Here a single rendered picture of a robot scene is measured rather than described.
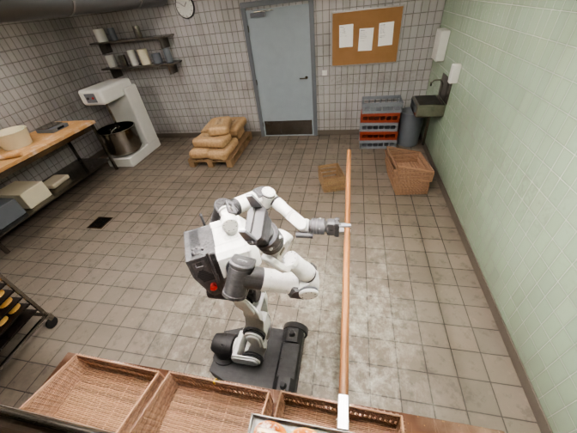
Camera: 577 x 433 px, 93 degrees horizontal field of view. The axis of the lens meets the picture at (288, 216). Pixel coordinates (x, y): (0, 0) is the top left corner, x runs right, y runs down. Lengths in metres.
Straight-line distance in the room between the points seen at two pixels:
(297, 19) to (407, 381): 4.84
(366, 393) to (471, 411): 0.66
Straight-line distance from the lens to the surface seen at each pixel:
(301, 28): 5.19
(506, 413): 2.54
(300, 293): 1.10
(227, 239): 1.20
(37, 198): 5.25
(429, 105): 4.30
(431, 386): 2.43
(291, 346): 2.21
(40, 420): 1.04
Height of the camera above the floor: 2.19
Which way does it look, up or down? 39 degrees down
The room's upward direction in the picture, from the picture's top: 7 degrees counter-clockwise
